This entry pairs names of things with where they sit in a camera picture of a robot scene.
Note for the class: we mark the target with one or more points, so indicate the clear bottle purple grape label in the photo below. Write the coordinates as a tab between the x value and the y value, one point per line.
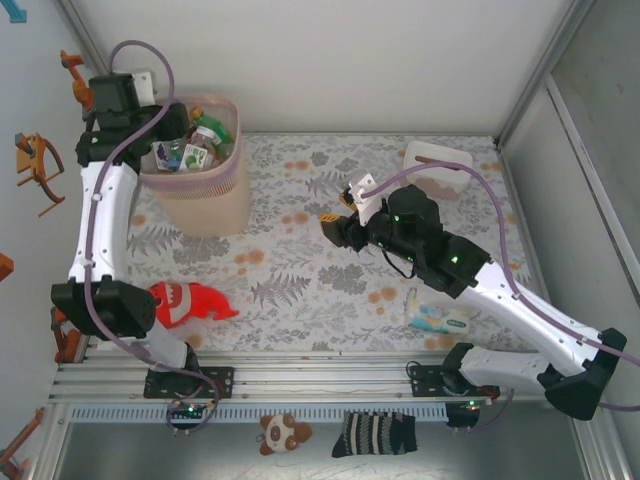
161	152

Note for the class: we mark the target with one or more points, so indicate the brown bottle with copper cap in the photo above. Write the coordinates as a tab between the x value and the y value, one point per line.
204	136

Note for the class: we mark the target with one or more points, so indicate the green plastic bottle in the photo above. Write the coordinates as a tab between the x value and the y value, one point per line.
215	127

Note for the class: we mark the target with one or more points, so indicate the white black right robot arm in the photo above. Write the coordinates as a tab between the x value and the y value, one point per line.
525	305

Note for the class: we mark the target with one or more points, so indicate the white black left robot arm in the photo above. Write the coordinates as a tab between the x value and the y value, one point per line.
105	210

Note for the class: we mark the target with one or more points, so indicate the pink ribbed plastic bin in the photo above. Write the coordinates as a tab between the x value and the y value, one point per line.
210	210

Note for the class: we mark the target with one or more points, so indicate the white and pink tissue box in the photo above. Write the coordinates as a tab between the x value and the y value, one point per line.
435	149

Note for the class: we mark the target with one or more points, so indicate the floral patterned tablecloth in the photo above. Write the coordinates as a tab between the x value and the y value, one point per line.
300	320

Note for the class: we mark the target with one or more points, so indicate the wet wipes pack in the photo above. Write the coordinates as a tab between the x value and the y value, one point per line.
440	317

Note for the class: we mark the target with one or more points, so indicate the red shark plush toy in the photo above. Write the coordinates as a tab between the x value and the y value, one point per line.
200	302

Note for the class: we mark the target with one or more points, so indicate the small LED circuit board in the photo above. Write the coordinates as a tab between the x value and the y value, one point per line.
190	410
472	403

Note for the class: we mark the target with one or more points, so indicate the black white striped sock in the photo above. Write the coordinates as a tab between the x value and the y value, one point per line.
375	435

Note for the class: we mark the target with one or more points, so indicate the brown white bear plush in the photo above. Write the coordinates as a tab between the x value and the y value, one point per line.
280	432

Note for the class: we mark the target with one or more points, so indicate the orange claw wall model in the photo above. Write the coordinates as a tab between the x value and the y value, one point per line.
30	160

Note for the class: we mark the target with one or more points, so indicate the blue wall model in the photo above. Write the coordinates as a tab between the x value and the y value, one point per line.
17	15

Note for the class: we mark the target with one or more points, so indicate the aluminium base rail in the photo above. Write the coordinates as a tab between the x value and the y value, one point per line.
325	385

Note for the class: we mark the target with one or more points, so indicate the orange wall model piece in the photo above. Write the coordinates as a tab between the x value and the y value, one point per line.
5	267

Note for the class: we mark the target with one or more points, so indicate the aluminium enclosure frame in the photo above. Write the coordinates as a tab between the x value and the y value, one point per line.
552	50

